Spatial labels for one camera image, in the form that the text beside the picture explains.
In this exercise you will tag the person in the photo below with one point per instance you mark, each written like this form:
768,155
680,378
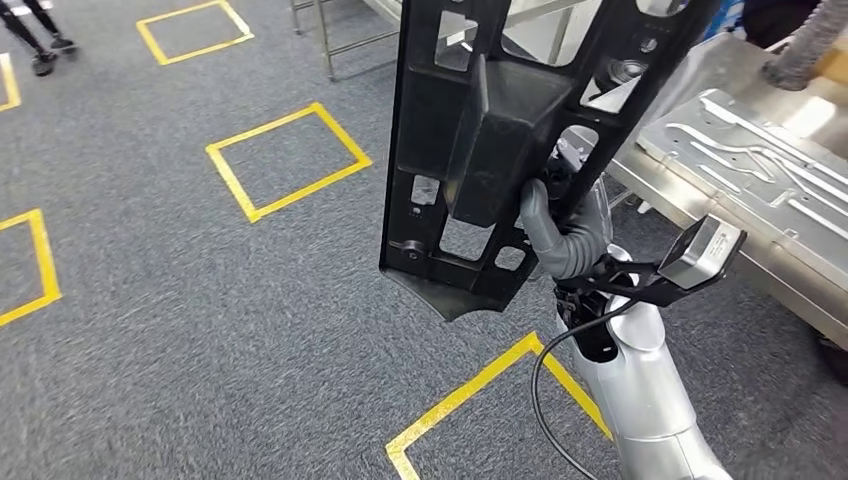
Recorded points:
43,60

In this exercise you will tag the steel rack frame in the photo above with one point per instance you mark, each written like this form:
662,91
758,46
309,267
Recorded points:
324,40

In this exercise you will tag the stamped aluminium plate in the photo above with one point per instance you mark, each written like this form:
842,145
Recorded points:
762,166

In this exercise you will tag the cardboard box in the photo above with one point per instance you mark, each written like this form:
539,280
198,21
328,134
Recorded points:
836,66

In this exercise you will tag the black plastic frame part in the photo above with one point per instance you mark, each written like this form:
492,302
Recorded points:
424,132

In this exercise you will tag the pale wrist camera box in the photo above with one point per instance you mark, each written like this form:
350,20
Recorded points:
705,252

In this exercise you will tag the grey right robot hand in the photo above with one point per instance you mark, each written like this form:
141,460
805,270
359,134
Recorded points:
533,212

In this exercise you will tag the stainless steel workbench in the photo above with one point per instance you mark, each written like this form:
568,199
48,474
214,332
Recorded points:
729,66

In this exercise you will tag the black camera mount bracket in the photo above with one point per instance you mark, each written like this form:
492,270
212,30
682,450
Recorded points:
629,281

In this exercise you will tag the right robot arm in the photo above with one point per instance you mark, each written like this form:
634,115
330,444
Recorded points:
646,397

